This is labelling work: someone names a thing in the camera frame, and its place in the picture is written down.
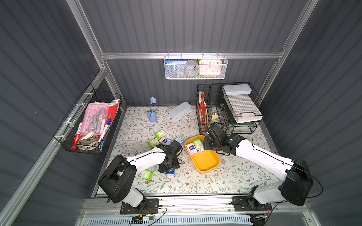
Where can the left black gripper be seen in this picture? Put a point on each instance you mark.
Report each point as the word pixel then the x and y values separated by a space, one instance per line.
pixel 168 163

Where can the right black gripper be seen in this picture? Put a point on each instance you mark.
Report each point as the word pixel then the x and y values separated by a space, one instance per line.
pixel 209 141

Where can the green white tissue pack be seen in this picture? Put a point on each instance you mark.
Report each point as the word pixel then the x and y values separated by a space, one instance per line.
pixel 198 144

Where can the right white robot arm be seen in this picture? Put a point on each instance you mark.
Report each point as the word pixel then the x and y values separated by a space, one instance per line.
pixel 295 180

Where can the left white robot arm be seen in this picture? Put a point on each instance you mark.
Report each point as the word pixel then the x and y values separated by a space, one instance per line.
pixel 117 179

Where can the yellow plastic storage box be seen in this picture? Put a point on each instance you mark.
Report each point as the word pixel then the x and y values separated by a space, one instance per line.
pixel 205 161

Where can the white box on organizer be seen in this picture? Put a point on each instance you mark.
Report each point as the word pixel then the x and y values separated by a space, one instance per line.
pixel 238 89

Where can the blue box in basket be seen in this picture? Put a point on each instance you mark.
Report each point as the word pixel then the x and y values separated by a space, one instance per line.
pixel 174 69

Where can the green tissue pack middle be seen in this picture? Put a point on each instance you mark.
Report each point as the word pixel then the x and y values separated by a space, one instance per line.
pixel 153 143

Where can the green tissue pack front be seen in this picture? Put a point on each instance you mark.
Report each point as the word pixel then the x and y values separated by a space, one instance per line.
pixel 146 175

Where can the green tissue pack upper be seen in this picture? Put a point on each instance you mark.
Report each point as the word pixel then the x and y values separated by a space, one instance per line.
pixel 160 134

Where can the checkered notebook stack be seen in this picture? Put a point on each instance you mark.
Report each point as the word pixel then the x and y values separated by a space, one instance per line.
pixel 243 108

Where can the floral table mat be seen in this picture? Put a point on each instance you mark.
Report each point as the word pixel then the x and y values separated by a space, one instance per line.
pixel 233 175

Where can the white rectangular plastic case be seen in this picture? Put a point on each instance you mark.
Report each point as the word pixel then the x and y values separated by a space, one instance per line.
pixel 180 110

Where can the blue flower desk lamp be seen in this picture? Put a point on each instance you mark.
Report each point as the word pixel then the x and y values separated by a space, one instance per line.
pixel 151 113

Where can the yellow alarm clock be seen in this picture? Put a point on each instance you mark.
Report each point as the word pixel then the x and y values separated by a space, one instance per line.
pixel 210 67

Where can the blue white marker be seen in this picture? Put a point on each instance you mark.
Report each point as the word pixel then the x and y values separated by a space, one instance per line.
pixel 105 130

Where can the tape roll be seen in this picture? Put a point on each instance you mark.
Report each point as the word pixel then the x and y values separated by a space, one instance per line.
pixel 191 68

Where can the beige stapler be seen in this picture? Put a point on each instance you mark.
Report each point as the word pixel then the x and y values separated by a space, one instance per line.
pixel 89 139

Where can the pink pencil case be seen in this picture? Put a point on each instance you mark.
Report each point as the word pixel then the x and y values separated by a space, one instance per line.
pixel 95 118

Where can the red white marker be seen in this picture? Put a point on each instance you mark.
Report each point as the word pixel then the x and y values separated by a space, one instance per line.
pixel 77 136

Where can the black wire desk organizer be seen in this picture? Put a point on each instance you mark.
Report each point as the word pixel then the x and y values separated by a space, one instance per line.
pixel 218 112

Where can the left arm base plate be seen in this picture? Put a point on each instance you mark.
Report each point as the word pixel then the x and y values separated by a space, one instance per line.
pixel 147 206

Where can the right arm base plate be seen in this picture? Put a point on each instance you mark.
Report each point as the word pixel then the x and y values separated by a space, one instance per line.
pixel 242 203

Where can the white wire wall basket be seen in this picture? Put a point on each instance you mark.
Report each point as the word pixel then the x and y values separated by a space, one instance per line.
pixel 197 58

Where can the black wire side basket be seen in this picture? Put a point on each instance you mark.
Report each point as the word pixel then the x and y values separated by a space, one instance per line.
pixel 69 127

